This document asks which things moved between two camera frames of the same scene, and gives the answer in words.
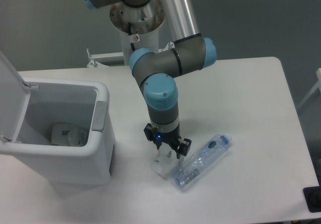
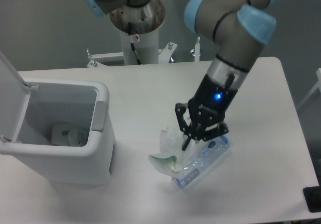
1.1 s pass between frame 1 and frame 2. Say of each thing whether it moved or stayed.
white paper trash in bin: stayed
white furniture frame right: stayed
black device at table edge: stayed
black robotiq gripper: moved
